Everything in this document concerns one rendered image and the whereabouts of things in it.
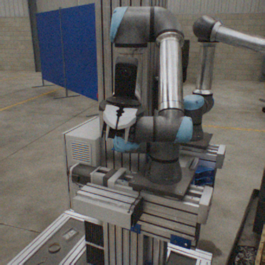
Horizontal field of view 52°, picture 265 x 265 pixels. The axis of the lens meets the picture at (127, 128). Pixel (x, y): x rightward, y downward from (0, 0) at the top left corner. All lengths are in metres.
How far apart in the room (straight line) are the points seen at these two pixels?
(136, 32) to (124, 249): 1.19
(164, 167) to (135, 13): 0.56
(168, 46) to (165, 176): 0.49
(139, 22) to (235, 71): 10.54
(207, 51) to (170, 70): 0.75
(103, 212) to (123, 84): 0.67
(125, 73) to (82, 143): 0.86
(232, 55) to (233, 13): 1.49
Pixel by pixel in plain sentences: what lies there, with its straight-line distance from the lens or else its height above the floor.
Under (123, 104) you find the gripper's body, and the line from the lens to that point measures 0.54.
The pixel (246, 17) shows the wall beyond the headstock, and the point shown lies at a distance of 11.35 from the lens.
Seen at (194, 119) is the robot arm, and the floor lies 1.28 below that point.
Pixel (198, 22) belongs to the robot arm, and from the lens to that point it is 1.48.
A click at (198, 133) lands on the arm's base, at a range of 1.53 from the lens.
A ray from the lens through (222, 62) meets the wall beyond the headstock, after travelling 11.35.
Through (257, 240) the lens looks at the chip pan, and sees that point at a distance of 1.93.
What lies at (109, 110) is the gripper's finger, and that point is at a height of 1.59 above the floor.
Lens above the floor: 1.72
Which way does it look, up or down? 20 degrees down
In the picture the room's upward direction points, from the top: straight up
